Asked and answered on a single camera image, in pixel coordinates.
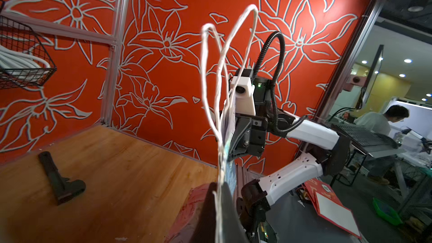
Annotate red RICH paper bag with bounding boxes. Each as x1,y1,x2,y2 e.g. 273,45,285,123
303,178,362,240

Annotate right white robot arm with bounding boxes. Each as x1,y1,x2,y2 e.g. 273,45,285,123
228,31,351,243

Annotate colourful patterned paper bag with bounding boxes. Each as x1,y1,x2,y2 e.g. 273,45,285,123
165,4,259,243

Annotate white cable in basket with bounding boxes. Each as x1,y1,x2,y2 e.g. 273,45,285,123
0,43,51,80

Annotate black wire wall basket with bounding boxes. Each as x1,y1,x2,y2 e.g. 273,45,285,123
1,15,57,90

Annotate green tray on floor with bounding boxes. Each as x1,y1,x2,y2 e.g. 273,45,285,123
372,198,403,226

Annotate dark green wrench tool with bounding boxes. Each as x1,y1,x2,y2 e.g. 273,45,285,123
38,151,86,205

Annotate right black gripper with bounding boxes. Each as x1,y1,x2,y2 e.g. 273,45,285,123
227,113,268,162

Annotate seated person in background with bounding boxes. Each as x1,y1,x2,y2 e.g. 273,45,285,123
354,105,410,185

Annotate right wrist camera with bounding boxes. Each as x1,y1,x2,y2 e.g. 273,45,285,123
230,76,256,116

